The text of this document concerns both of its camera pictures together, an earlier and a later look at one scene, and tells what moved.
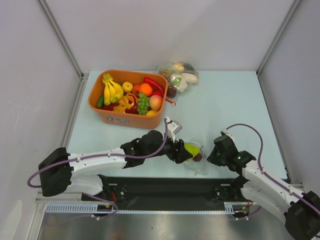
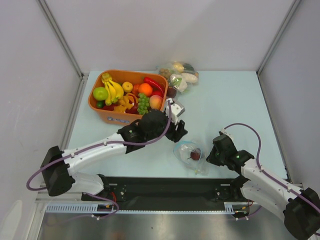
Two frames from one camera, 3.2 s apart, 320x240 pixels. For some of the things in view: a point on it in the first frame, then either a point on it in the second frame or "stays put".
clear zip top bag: x=196 y=164 stays put
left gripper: x=177 y=152 -> x=174 y=135
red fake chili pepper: x=157 y=89 stays put
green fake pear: x=193 y=149 -> x=100 y=93
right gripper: x=216 y=155 stays put
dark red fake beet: x=197 y=158 stays put
